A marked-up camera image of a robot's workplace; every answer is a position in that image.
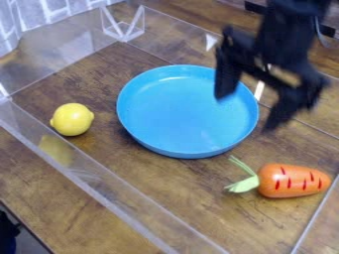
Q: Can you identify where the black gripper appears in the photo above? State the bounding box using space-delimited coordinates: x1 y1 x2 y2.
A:
215 0 331 131

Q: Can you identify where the orange toy carrot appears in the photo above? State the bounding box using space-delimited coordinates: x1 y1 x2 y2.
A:
224 156 332 198

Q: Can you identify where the blue round plate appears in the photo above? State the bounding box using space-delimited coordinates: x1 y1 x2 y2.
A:
116 64 259 159

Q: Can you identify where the yellow lemon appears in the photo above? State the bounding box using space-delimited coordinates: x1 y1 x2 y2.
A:
49 103 93 136

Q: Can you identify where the clear acrylic corner bracket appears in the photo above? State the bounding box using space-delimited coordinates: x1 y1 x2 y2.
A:
99 6 144 43

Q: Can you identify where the clear acrylic enclosure wall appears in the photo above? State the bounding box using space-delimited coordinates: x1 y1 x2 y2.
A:
0 0 339 254

